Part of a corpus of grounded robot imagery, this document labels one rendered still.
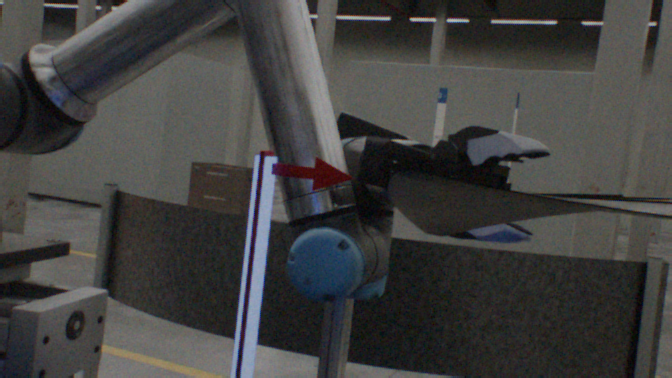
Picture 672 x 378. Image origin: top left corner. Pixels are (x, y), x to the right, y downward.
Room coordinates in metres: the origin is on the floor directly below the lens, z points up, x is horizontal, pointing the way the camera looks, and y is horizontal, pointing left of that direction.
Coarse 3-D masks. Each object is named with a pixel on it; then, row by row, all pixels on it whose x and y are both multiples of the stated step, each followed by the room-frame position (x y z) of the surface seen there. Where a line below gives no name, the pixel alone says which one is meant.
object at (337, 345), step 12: (348, 300) 1.04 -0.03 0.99; (324, 312) 1.02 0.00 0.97; (336, 312) 1.02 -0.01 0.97; (324, 324) 1.02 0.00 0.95; (336, 324) 1.02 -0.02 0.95; (324, 336) 1.02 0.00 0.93; (336, 336) 1.02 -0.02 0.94; (324, 348) 1.02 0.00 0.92; (336, 348) 1.02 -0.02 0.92; (324, 360) 1.02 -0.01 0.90; (336, 360) 1.02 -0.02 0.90; (324, 372) 1.02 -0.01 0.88; (336, 372) 1.02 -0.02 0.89
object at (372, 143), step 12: (372, 144) 0.68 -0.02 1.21; (384, 144) 0.67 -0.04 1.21; (396, 144) 0.69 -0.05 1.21; (360, 156) 0.69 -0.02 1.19; (372, 156) 0.68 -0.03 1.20; (384, 156) 0.67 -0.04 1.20; (396, 156) 0.69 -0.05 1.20; (408, 156) 0.71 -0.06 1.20; (420, 156) 0.73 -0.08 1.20; (360, 168) 0.68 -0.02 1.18; (372, 168) 0.67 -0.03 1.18; (384, 168) 0.67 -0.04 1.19; (396, 168) 0.68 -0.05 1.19; (408, 168) 0.72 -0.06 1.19; (420, 168) 0.74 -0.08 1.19; (360, 180) 0.68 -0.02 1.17; (372, 180) 0.67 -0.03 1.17; (384, 180) 0.68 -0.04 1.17
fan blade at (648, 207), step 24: (408, 192) 0.46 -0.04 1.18; (432, 192) 0.45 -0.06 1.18; (456, 192) 0.43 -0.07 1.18; (480, 192) 0.41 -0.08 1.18; (504, 192) 0.40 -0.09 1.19; (408, 216) 0.55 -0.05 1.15; (432, 216) 0.55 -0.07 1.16; (456, 216) 0.55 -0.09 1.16; (480, 216) 0.55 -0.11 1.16; (504, 216) 0.55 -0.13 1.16; (528, 216) 0.56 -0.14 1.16; (648, 216) 0.41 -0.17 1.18
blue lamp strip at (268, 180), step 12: (264, 168) 0.50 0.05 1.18; (264, 180) 0.50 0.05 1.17; (264, 192) 0.50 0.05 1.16; (264, 204) 0.50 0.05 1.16; (264, 216) 0.50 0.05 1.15; (264, 228) 0.50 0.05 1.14; (264, 240) 0.51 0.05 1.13; (264, 252) 0.51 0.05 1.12; (264, 264) 0.51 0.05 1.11; (252, 288) 0.50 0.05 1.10; (252, 300) 0.50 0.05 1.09; (252, 312) 0.50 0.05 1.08; (252, 324) 0.50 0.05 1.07; (252, 336) 0.50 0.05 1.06; (252, 348) 0.51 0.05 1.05; (252, 360) 0.51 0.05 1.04
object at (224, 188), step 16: (192, 176) 7.30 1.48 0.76; (208, 176) 7.23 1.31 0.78; (224, 176) 7.16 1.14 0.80; (240, 176) 7.10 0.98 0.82; (192, 192) 7.29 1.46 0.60; (208, 192) 7.22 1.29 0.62; (224, 192) 7.16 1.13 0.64; (240, 192) 7.09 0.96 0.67; (208, 208) 7.21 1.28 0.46; (224, 208) 7.14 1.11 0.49; (240, 208) 7.08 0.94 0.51
